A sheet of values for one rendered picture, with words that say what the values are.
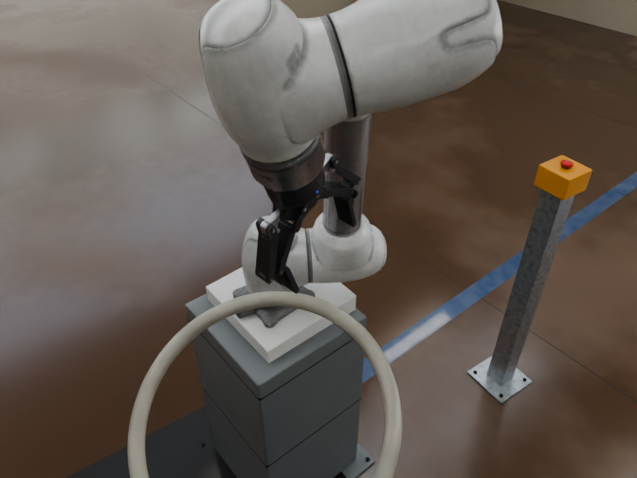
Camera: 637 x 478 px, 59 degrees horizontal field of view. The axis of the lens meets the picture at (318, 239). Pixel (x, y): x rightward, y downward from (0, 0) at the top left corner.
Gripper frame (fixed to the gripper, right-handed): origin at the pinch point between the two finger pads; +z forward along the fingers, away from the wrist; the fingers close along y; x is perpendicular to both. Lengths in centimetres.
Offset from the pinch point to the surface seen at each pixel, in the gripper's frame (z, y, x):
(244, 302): 24.9, 8.8, -17.4
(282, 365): 74, 8, -22
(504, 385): 181, -56, 20
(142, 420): 25.4, 36.7, -17.0
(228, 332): 75, 10, -43
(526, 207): 237, -179, -30
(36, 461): 137, 88, -102
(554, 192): 87, -90, 6
